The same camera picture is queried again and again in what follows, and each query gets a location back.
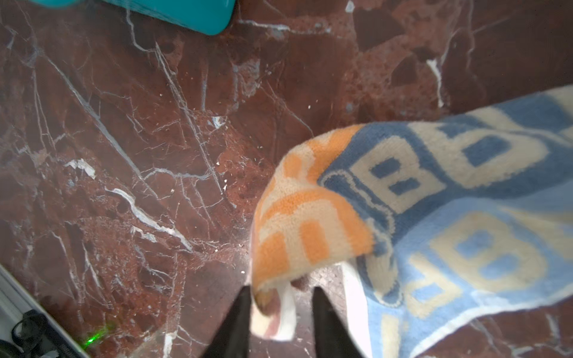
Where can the aluminium frame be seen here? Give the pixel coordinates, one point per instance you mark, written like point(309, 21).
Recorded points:
point(16, 301)

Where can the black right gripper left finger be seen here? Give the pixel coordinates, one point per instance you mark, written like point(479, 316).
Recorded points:
point(231, 340)

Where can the teal plastic basket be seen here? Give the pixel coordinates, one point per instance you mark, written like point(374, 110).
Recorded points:
point(209, 17)

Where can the orange beige lettered towel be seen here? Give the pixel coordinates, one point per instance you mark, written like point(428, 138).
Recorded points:
point(437, 223)

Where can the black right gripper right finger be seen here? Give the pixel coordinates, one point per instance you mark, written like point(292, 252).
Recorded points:
point(331, 337)

